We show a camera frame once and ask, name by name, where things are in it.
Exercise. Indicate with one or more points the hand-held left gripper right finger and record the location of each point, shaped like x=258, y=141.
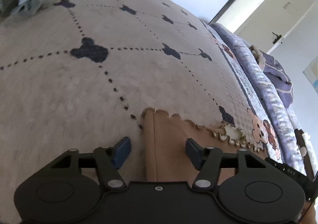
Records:
x=193, y=152

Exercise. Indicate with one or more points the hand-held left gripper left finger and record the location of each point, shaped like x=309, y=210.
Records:
x=123, y=151

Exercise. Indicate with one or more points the brown ribbed ruffle-hem top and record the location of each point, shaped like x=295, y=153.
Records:
x=171, y=144

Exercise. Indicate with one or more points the purple padded jacket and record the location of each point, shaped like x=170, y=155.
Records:
x=278, y=77

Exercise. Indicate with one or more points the purple floral quilt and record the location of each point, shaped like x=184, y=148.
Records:
x=253, y=65

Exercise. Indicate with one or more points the wall painting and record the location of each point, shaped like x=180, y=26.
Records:
x=311, y=77

